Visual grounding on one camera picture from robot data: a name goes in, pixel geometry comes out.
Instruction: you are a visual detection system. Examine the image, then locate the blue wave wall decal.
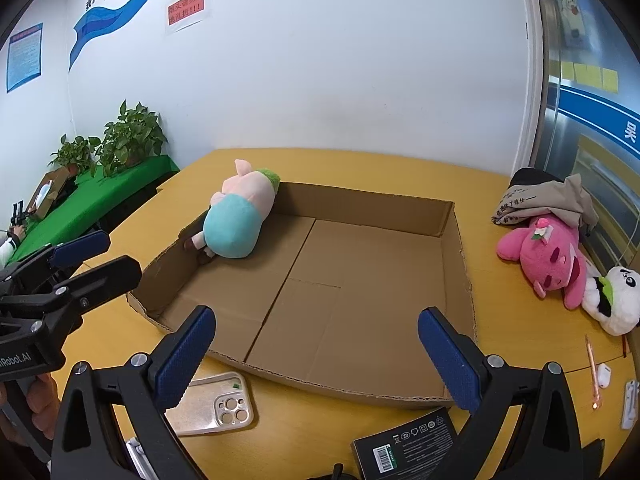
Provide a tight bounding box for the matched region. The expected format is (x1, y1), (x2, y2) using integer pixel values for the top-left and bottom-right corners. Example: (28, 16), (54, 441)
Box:
(67, 0), (211, 73)

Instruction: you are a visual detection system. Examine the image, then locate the small potted plant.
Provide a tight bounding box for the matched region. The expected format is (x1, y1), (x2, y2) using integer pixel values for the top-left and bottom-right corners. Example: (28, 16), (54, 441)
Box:
(48, 135), (101, 177)

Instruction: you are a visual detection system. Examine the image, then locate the shallow cardboard box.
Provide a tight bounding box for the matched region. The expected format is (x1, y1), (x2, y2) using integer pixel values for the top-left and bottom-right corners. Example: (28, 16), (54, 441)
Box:
(126, 180), (478, 409)

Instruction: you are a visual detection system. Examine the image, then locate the white plastic object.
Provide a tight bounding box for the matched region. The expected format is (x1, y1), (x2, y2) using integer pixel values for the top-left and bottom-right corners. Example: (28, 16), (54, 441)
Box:
(125, 437), (157, 480)

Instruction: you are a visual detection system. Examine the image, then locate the glass door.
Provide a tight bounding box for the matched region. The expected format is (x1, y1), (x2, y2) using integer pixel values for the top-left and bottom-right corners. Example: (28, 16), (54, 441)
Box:
(529, 0), (640, 281)

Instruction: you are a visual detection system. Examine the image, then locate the pig plush toy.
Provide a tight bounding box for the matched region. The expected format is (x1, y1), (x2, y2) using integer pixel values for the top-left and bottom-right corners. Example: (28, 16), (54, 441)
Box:
(182, 159), (281, 261)

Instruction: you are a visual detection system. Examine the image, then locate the pink plush toy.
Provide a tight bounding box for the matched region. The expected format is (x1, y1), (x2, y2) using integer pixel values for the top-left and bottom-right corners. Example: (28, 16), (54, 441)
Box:
(496, 212), (598, 311)

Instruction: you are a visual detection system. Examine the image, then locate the large potted plant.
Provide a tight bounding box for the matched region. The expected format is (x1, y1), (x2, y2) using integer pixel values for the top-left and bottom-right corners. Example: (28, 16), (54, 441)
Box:
(95, 101), (168, 177)

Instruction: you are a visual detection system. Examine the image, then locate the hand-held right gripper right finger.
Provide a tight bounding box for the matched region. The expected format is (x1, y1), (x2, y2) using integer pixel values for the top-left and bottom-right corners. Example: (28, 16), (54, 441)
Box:
(417, 307), (586, 480)

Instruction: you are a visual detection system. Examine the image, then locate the black cloth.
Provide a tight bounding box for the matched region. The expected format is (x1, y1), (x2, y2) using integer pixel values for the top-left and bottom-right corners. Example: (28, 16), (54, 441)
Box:
(510, 166), (566, 191)

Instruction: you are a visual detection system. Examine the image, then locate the beige printed cloth bag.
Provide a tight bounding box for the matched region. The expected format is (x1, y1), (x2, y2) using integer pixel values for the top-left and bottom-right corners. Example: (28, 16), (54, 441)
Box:
(491, 174), (599, 233)

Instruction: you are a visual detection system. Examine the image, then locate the panda plush toy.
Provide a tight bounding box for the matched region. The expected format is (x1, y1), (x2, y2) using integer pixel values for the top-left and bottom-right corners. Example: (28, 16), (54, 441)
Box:
(582, 266), (640, 337)

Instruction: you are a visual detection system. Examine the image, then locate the wooden desktop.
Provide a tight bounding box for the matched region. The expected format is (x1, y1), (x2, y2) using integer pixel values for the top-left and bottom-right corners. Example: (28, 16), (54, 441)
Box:
(50, 147), (638, 480)

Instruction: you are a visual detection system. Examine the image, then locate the rose gold pen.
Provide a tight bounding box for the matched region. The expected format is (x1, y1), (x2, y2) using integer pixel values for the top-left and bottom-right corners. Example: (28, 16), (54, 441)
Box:
(585, 335), (601, 410)

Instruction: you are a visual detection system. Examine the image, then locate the clear white phone case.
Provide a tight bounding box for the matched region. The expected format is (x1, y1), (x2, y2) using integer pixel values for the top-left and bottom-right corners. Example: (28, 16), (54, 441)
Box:
(165, 371), (255, 436)

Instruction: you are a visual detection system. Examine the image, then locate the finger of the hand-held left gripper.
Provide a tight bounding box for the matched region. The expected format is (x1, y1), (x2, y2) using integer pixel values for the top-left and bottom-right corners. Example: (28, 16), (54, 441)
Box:
(0, 230), (112, 286)
(0, 255), (143, 331)

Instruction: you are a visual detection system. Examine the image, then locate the open brown cardboard box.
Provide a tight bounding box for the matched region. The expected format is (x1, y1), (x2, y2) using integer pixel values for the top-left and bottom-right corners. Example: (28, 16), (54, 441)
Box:
(27, 167), (76, 221)

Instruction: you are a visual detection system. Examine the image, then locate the red wall sign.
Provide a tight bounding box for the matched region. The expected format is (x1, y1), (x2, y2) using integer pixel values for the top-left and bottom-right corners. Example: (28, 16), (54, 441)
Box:
(165, 0), (207, 36)

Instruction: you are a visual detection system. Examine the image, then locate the blue wall poster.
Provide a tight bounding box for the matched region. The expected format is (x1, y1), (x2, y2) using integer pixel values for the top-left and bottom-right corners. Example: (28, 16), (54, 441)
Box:
(6, 22), (44, 93)

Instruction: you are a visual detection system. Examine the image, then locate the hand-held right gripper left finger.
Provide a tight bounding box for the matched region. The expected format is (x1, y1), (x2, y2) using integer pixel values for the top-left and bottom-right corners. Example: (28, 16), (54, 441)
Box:
(50, 305), (217, 480)

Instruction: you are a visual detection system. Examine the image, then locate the sheep sticker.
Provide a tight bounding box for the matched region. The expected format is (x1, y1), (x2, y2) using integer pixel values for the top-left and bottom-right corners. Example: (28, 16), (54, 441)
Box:
(557, 0), (592, 48)

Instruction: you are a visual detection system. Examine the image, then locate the person's left hand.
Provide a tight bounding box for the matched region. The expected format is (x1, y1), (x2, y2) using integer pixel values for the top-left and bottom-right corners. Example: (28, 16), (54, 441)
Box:
(26, 372), (61, 441)

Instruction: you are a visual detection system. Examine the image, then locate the black product box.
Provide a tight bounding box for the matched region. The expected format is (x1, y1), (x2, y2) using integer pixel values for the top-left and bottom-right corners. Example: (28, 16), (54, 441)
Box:
(351, 406), (473, 480)

